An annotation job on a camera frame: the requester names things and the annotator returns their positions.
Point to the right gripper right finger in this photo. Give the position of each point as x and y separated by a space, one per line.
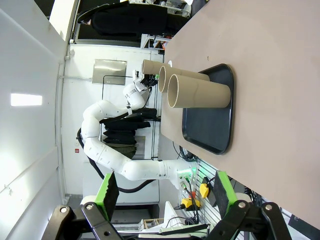
223 192

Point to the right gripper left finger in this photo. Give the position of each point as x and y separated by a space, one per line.
107 195

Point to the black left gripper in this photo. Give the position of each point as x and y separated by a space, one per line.
147 80

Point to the tall beige tumbler cup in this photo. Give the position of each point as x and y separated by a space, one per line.
187 73
205 96
152 66

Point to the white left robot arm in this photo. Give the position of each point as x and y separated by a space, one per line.
100 150

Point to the yellow emergency stop box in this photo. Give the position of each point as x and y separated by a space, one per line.
188 203
205 190

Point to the grey slotted mounting panel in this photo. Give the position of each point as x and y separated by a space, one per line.
208 172

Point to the white storage shelf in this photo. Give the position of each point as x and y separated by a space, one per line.
145 41

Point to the olive green garment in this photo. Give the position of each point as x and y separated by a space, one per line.
125 150

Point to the small wooden crate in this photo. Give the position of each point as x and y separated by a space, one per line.
152 223

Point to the black folded clothes pile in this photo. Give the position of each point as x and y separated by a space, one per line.
122 132

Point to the black plastic serving tray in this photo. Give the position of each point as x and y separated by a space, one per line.
207 130

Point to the rectangular ceiling light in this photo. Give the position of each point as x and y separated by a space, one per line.
26 99

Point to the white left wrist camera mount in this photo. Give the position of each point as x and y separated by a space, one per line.
137 85

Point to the grey metal wall panel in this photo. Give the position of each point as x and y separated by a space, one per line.
110 72

